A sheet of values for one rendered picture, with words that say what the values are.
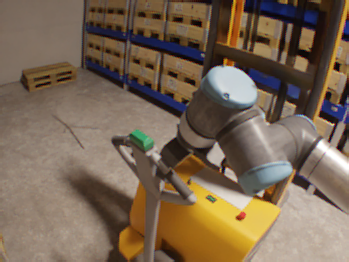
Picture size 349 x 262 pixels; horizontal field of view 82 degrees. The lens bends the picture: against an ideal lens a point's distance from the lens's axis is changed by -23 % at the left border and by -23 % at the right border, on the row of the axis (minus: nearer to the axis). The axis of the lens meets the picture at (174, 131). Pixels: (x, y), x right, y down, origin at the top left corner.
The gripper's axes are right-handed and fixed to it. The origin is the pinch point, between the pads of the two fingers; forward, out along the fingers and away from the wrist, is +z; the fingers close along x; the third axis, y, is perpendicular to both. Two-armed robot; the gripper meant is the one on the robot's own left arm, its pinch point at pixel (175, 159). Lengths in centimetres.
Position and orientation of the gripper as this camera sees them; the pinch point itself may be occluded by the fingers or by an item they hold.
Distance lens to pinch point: 68.2
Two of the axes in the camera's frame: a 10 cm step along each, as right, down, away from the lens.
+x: -7.0, 5.1, -5.0
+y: -6.5, -7.3, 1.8
